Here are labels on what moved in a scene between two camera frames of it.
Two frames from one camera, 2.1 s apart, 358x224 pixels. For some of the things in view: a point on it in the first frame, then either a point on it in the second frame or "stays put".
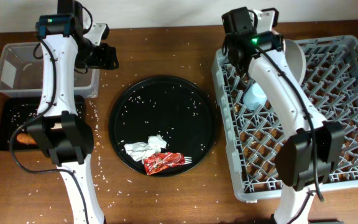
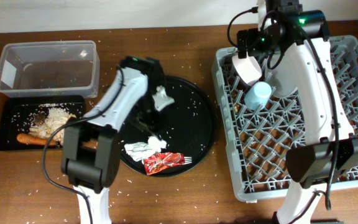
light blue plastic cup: (254, 97) stays put
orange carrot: (26, 139) stays put
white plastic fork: (188, 160) stays put
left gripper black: (107, 60) -> (154, 123)
